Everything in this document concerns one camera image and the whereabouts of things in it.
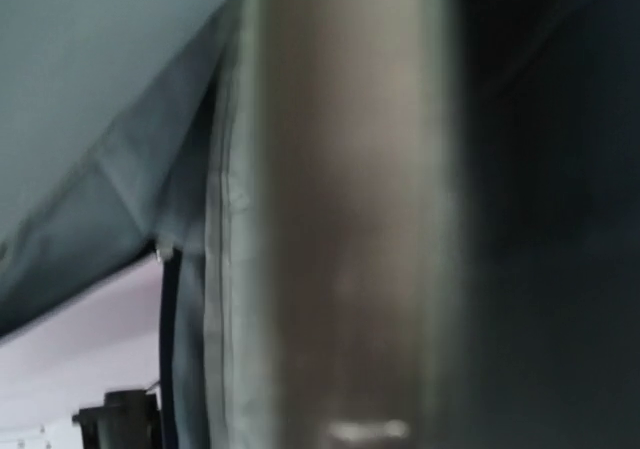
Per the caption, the navy blue student backpack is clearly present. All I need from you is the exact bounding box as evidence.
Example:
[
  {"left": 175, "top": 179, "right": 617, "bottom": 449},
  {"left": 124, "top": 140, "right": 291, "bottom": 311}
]
[{"left": 1, "top": 0, "right": 639, "bottom": 448}]

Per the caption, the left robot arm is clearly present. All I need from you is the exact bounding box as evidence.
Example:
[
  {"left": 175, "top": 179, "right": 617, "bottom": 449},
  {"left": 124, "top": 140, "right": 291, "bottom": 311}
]
[{"left": 72, "top": 389, "right": 162, "bottom": 449}]

